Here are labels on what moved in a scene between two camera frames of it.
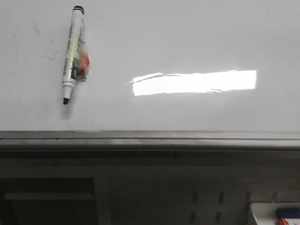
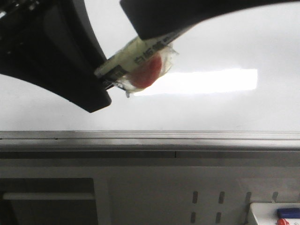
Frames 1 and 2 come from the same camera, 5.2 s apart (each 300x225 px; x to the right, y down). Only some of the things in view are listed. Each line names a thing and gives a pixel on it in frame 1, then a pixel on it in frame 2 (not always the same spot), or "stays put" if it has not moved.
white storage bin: [266, 213] stays put
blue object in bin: [288, 213] stays put
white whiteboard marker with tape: [77, 62] -> [140, 65]
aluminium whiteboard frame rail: [149, 140] stays put
